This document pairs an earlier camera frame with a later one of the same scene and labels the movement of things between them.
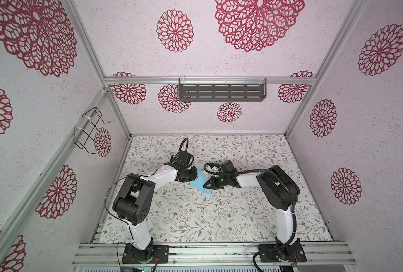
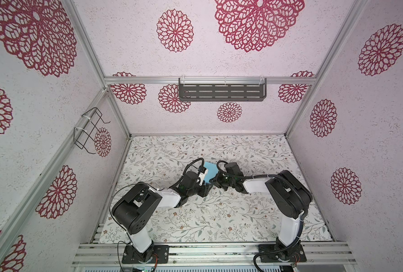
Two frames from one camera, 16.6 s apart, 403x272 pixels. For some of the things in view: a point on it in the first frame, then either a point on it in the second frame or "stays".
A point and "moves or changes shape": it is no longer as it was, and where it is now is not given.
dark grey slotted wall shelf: [222, 89] stays
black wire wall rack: [84, 136] stays
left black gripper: [193, 175] -> [205, 189]
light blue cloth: [198, 183] moves or changes shape
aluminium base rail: [317, 254] stays
